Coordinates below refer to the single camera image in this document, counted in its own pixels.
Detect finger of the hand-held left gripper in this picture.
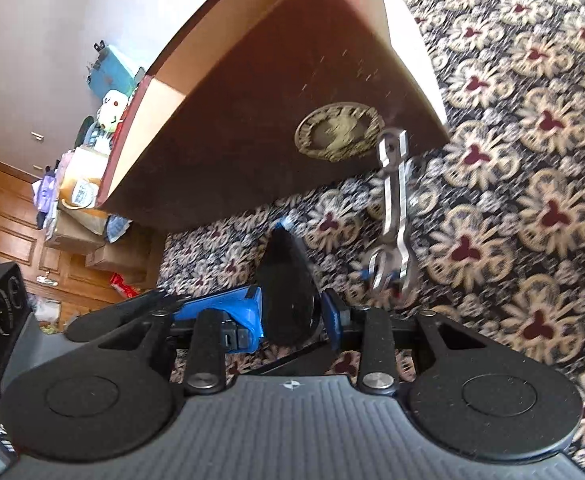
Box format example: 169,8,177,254
66,286,246,343

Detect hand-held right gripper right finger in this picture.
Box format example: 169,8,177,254
321,291,498,396

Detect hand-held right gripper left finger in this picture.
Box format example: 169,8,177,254
97,285,264,395

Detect black key fob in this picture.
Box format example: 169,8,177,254
255,225,323,346

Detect brown cardboard box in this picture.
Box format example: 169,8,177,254
95,0,450,233

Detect red package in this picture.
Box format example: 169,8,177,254
110,272,143,303

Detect blue checked cloth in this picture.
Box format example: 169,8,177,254
103,212,133,243

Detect pile of cardboard boxes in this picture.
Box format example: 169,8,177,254
45,207,156,272

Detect purple and white packet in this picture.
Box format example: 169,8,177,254
32,165,60,231

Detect orange and white paper bag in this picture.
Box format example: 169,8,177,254
57,147,110,211

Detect dark oval object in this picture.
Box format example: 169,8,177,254
75,116,96,148

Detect green frog plush toy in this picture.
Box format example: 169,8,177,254
92,89,133,133

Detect blue bag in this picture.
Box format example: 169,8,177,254
86,42,146,98

